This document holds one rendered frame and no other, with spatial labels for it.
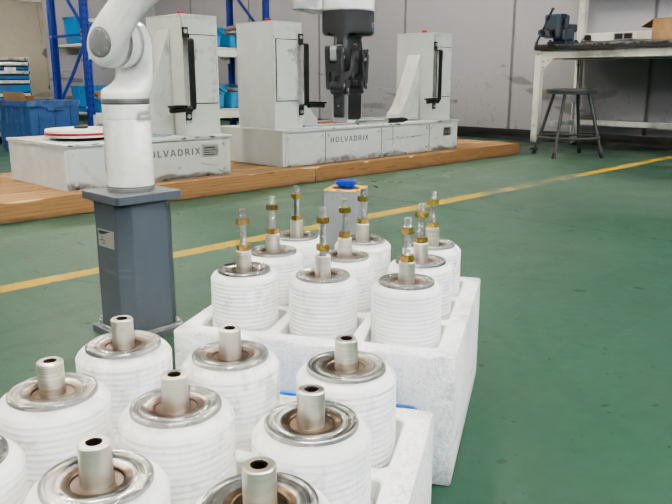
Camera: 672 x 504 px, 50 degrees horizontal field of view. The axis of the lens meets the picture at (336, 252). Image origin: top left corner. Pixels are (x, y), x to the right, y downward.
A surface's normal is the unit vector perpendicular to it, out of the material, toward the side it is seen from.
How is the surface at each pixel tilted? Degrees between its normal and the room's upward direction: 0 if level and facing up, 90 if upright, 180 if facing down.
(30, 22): 90
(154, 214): 90
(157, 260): 90
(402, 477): 0
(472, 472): 0
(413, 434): 0
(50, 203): 90
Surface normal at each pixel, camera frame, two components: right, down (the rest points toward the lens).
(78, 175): 0.71, 0.16
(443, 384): -0.27, 0.22
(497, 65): -0.70, 0.17
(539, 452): 0.00, -0.97
